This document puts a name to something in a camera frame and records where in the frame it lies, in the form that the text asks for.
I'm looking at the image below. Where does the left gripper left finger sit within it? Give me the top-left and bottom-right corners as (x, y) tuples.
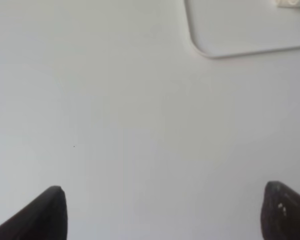
(0, 185), (68, 240)

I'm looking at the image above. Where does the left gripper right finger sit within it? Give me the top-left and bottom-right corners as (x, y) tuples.
(261, 181), (300, 240)

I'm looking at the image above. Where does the cream white terry towel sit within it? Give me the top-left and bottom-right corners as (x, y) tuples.
(275, 0), (300, 8)

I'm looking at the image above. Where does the white rectangular plastic tray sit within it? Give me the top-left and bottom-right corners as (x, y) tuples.
(183, 0), (300, 59)

